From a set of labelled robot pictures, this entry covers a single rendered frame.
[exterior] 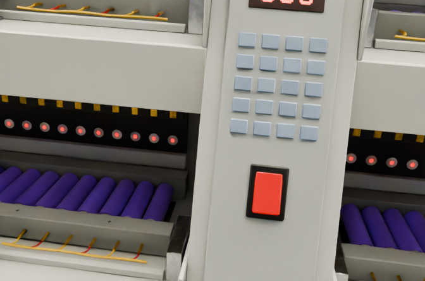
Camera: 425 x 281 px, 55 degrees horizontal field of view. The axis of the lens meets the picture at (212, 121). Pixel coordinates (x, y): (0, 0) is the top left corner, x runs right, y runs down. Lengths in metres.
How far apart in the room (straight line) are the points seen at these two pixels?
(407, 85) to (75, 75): 0.22
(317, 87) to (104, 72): 0.14
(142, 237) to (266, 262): 0.12
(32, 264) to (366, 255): 0.27
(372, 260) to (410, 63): 0.16
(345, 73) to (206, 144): 0.10
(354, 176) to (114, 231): 0.25
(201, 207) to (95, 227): 0.12
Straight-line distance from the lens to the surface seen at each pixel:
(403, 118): 0.29
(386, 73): 0.28
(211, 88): 0.26
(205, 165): 0.26
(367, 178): 0.45
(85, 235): 0.37
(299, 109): 0.26
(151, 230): 0.35
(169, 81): 0.27
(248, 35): 0.26
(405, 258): 0.37
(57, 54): 0.29
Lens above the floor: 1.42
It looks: 3 degrees down
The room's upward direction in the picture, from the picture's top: 5 degrees clockwise
